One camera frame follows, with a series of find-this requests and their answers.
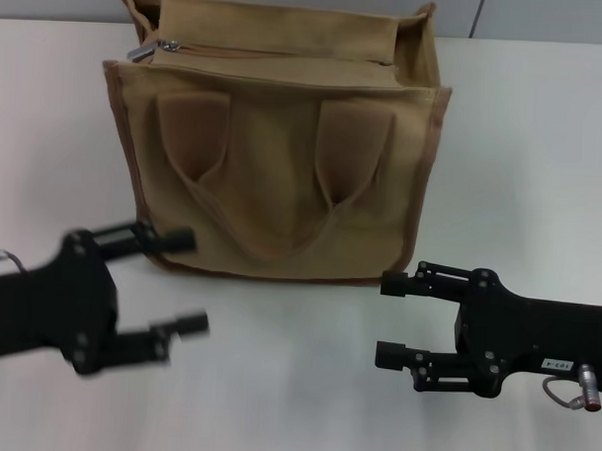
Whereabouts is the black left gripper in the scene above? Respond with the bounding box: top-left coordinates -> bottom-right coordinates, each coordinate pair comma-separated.
0,216 -> 215,381

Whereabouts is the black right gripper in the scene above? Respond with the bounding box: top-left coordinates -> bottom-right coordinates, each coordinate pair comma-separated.
374,259 -> 602,402

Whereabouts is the khaki canvas food bag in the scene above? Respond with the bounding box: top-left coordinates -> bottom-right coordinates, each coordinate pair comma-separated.
95,0 -> 457,289

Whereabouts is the silver metal zipper pull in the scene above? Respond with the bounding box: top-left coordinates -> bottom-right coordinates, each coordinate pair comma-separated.
126,36 -> 181,65

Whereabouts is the left gripper cable with plug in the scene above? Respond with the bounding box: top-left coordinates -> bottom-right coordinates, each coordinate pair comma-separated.
0,243 -> 28,277

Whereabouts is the gripper cable with plug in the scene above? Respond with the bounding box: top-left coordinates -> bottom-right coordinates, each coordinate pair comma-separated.
0,243 -> 28,277
543,361 -> 602,413

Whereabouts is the right gripper cable with plug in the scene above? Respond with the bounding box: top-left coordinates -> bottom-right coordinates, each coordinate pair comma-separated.
543,361 -> 602,413

